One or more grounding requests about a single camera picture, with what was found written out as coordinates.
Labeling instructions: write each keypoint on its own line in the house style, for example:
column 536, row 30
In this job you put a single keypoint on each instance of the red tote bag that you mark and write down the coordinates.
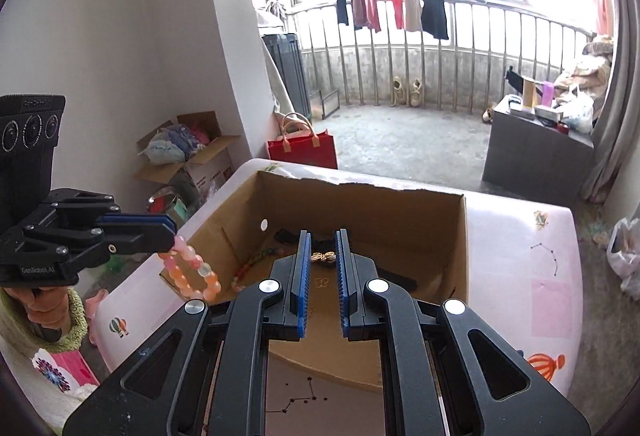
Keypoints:
column 300, row 151

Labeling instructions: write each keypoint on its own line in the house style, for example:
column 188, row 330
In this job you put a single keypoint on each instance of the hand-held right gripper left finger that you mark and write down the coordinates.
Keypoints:
column 301, row 286

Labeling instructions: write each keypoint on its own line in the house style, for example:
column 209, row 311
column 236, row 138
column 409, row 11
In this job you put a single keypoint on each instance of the clear plastic bag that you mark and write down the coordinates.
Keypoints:
column 625, row 261

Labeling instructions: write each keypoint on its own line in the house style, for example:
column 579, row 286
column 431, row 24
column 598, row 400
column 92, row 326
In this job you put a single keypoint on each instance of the pile of bedding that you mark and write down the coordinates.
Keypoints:
column 590, row 66

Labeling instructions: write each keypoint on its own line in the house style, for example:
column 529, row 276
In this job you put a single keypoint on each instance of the metal balcony railing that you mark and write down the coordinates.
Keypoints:
column 500, row 5

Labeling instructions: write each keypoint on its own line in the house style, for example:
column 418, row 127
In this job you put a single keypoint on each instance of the printed cardboard storage box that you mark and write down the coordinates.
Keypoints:
column 210, row 171

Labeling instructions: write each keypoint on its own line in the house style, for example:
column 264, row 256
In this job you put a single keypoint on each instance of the small black frame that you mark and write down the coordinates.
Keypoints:
column 311, row 104

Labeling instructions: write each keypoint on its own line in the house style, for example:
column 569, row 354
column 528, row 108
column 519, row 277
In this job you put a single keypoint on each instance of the white printed plastic bag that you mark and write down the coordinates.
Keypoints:
column 160, row 149

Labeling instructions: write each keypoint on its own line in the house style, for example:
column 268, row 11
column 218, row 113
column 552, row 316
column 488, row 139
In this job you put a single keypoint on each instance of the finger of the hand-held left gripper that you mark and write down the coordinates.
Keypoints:
column 145, row 241
column 140, row 220

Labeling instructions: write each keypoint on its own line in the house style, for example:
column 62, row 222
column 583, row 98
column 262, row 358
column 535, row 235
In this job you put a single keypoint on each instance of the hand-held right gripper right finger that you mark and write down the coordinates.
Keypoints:
column 342, row 286

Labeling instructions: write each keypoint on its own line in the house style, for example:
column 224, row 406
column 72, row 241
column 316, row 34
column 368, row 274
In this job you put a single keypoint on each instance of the grey cabinet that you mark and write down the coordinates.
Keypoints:
column 530, row 156

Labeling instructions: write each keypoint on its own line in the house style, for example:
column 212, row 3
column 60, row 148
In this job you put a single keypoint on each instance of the pink bottle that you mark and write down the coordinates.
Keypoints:
column 548, row 95

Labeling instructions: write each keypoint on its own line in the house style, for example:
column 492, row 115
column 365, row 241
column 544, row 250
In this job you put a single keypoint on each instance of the person's left hand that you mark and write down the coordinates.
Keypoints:
column 47, row 311

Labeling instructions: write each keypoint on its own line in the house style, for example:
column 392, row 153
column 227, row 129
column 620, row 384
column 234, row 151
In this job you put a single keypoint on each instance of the pink floral mat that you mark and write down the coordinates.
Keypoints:
column 65, row 368

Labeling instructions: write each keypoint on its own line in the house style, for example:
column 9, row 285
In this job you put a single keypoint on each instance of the gold ornate charm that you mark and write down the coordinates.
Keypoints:
column 322, row 258

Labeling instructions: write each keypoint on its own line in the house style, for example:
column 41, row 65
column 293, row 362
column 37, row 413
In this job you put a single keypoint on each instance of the large cardboard box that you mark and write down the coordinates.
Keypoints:
column 400, row 226

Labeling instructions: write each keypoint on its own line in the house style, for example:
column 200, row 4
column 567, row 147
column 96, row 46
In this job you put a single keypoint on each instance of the cardboard tube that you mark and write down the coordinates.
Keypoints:
column 529, row 92

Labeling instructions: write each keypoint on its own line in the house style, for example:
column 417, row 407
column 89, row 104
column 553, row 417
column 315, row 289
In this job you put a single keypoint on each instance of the metal bowl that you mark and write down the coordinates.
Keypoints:
column 165, row 206

